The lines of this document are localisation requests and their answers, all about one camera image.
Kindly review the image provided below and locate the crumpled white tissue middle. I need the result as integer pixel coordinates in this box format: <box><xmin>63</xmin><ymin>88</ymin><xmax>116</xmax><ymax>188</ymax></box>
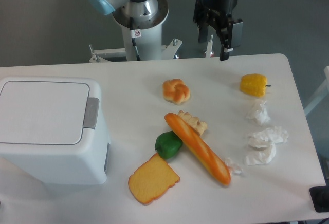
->
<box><xmin>247</xmin><ymin>126</ymin><xmax>289</xmax><ymax>149</ymax></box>

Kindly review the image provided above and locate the braided bread roll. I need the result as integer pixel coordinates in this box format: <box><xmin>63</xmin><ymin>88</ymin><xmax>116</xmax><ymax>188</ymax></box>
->
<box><xmin>162</xmin><ymin>79</ymin><xmax>191</xmax><ymax>105</ymax></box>

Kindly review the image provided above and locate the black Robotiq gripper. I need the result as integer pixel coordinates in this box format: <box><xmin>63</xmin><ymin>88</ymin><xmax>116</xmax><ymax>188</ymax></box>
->
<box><xmin>193</xmin><ymin>0</ymin><xmax>243</xmax><ymax>61</ymax></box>

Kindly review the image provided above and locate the yellow bell pepper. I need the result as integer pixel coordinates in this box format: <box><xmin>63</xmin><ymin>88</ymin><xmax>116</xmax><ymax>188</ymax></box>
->
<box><xmin>240</xmin><ymin>73</ymin><xmax>271</xmax><ymax>97</ymax></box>

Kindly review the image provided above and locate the toast bread slice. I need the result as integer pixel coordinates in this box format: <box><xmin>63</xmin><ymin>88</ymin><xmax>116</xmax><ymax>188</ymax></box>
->
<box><xmin>128</xmin><ymin>153</ymin><xmax>180</xmax><ymax>204</ymax></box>

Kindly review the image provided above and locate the beige ginger root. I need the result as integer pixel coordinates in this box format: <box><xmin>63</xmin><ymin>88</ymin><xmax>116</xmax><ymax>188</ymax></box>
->
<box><xmin>178</xmin><ymin>110</ymin><xmax>208</xmax><ymax>136</ymax></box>

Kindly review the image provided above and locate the orange baguette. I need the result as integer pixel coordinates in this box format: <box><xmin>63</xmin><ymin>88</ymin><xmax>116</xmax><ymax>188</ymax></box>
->
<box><xmin>164</xmin><ymin>113</ymin><xmax>231</xmax><ymax>186</ymax></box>

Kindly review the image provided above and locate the white push-button trash can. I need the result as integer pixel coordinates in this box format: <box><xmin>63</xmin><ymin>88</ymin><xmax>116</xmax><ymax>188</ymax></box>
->
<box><xmin>1</xmin><ymin>76</ymin><xmax>111</xmax><ymax>185</ymax></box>

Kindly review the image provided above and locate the green bell pepper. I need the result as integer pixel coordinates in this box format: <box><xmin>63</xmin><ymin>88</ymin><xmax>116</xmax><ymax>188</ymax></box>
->
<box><xmin>155</xmin><ymin>131</ymin><xmax>183</xmax><ymax>159</ymax></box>

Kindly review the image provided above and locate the crumpled white tissue lower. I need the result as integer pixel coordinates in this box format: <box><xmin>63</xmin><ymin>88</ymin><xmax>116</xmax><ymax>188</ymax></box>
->
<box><xmin>245</xmin><ymin>144</ymin><xmax>276</xmax><ymax>166</ymax></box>

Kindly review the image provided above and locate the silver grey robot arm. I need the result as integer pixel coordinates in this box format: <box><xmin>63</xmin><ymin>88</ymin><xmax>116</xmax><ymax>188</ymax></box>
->
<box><xmin>88</xmin><ymin>0</ymin><xmax>243</xmax><ymax>61</ymax></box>

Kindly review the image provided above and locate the crumpled white tissue upper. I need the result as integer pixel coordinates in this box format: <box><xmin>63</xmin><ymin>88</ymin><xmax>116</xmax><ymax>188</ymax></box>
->
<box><xmin>246</xmin><ymin>100</ymin><xmax>270</xmax><ymax>126</ymax></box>

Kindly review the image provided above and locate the small crumpled white tissue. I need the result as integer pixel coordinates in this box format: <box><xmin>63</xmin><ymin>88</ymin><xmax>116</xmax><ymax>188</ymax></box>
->
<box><xmin>224</xmin><ymin>157</ymin><xmax>243</xmax><ymax>176</ymax></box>

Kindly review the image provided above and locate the white frame at right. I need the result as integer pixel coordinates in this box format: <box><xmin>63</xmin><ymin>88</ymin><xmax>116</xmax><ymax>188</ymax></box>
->
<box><xmin>304</xmin><ymin>66</ymin><xmax>328</xmax><ymax>116</ymax></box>

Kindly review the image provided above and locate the black device at edge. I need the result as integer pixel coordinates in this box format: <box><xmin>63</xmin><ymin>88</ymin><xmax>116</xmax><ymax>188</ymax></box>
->
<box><xmin>309</xmin><ymin>186</ymin><xmax>329</xmax><ymax>213</ymax></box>

